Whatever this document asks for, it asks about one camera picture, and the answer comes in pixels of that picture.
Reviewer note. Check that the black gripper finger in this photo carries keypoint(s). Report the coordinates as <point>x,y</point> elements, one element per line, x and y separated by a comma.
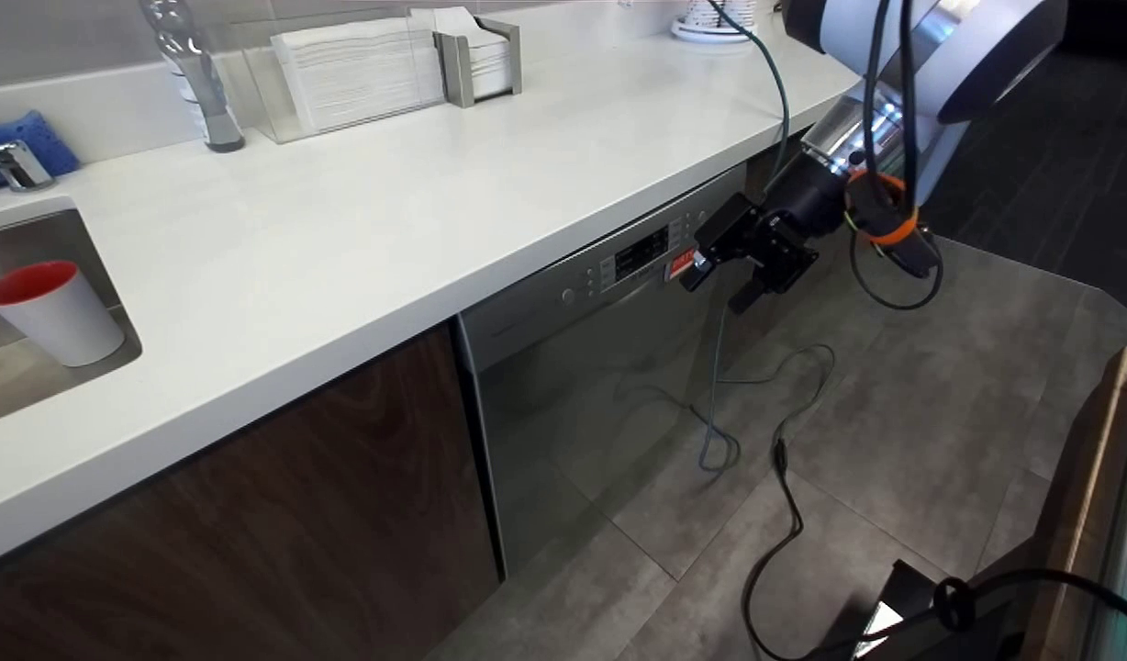
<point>730,230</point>
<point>784,263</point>

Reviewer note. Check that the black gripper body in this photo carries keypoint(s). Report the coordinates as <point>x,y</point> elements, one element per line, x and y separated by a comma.
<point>807,193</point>

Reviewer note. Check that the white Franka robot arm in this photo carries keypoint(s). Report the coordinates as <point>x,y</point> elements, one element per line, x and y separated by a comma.
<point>990,47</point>

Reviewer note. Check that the red dishwasher sticker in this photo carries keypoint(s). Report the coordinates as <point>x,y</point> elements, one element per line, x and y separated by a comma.
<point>680,265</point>

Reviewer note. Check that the stainless steel dishwasher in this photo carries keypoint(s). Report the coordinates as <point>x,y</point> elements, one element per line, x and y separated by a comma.
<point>572,406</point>

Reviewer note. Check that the white round device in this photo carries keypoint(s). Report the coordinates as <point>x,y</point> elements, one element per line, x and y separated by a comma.
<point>709,28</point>

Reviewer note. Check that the white folded napkins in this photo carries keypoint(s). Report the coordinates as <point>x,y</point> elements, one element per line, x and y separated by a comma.
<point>481,47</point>

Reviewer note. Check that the grey metal napkin holder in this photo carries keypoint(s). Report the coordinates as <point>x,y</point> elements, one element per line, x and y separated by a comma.
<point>456,68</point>

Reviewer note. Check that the white kitchen countertop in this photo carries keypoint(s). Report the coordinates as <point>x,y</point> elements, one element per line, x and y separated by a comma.
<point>378,232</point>

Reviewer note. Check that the black cart base foot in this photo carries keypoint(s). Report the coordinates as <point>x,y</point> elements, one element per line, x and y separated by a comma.
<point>904,606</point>

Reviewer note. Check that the white paper towel stack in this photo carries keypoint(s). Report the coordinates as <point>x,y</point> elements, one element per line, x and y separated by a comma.
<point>355,69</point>

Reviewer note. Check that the clear plastic water bottle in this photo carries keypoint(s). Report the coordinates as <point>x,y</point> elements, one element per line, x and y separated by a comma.
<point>207,87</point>

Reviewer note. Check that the white cup with red inside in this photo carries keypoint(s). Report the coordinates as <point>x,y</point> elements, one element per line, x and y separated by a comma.
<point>67,319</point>

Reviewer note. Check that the blue sponge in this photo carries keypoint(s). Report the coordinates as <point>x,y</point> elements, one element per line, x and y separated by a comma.
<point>33,137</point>

